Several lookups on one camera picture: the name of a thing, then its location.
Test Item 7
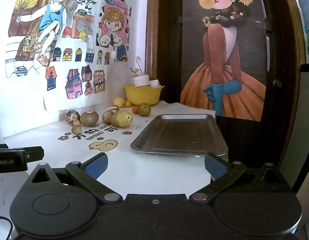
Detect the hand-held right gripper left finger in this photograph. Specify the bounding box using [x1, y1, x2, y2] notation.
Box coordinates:
[27, 152, 123, 204]

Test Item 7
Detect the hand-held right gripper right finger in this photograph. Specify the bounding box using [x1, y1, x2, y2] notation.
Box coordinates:
[188, 152, 286, 203]

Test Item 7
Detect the brown kiwi with sticker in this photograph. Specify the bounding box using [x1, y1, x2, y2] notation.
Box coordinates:
[80, 110, 99, 127]

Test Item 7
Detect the metal tray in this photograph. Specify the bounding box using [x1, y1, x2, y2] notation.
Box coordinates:
[130, 114, 228, 157]

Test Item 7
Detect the yellow-green pear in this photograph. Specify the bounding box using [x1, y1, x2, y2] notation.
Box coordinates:
[110, 110, 133, 128]

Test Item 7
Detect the tan oval fruit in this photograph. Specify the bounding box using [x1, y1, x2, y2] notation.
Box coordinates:
[102, 111, 113, 125]

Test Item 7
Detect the white printed tablecloth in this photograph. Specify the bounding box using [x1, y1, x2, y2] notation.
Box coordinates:
[0, 99, 217, 240]

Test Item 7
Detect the brown mottled fruit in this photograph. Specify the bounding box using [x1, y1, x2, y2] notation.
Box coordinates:
[66, 110, 81, 123]

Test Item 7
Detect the brown round fruit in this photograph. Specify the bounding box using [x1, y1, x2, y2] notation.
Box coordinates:
[138, 102, 151, 117]

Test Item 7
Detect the yellow bowl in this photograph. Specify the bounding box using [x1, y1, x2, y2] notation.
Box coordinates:
[123, 84, 165, 106]

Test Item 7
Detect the colourful houses drawing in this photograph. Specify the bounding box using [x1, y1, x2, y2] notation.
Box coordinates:
[43, 36, 117, 112]

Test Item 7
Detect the yellow flower sprig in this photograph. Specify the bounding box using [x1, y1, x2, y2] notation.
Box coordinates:
[129, 56, 143, 75]

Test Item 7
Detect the grey panel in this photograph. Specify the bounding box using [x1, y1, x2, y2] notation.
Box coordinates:
[279, 64, 309, 193]

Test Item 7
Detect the girl in orange dress poster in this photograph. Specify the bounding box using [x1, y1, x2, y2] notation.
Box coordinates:
[180, 0, 268, 122]

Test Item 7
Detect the framed painting of woman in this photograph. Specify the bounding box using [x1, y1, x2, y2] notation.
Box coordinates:
[146, 0, 306, 170]

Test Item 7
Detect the pink cartoon character drawing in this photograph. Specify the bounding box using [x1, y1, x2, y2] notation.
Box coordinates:
[96, 0, 132, 62]

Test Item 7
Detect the boy with fan drawing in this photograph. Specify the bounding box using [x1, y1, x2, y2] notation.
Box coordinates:
[6, 0, 102, 79]

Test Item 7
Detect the blue water bottle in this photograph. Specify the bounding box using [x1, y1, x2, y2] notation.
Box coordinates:
[298, 0, 309, 64]

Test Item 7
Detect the black cable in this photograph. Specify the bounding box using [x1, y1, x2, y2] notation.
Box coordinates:
[0, 214, 13, 240]

